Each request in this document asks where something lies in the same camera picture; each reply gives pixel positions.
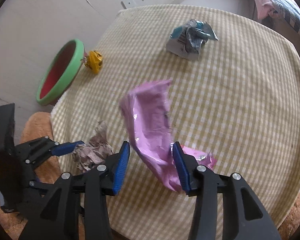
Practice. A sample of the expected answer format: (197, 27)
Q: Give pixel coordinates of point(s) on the green rimmed red trash bin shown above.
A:
(61, 72)

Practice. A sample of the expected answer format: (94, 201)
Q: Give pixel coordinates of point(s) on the yellow crumpled wrapper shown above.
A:
(93, 60)

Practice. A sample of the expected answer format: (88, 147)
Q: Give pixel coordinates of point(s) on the white wall socket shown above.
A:
(128, 4)

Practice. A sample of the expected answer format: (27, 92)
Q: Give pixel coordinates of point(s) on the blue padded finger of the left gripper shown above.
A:
(65, 148)

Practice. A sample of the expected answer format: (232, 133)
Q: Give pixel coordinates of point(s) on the bed with striped quilt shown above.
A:
(283, 16)

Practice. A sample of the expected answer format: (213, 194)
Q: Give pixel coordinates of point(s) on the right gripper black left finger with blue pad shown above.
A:
(95, 199)

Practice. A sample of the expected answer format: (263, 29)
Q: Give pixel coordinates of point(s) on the orange plush blanket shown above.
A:
(45, 173)

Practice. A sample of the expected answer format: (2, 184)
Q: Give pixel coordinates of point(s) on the pink snack bag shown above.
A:
(177, 167)

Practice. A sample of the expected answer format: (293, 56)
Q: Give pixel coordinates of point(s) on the brownish paper ball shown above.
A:
(95, 152)

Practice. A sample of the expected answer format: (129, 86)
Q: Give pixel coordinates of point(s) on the silver blue crumpled wrapper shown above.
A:
(186, 40)

